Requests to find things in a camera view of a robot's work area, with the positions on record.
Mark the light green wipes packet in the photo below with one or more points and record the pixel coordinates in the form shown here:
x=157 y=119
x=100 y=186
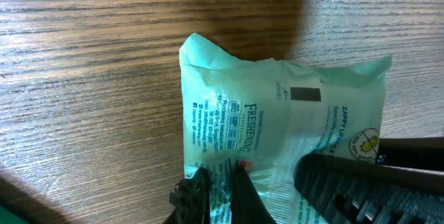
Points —
x=267 y=114

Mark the green 3M gloves package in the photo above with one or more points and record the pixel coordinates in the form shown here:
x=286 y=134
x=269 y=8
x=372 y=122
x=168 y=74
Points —
x=7 y=217

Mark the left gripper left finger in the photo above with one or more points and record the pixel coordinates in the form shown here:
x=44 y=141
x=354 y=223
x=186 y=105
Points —
x=191 y=200

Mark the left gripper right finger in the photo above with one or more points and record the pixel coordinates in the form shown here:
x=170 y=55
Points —
x=246 y=205

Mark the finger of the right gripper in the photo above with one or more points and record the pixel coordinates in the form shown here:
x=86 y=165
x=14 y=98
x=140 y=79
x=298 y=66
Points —
x=404 y=185

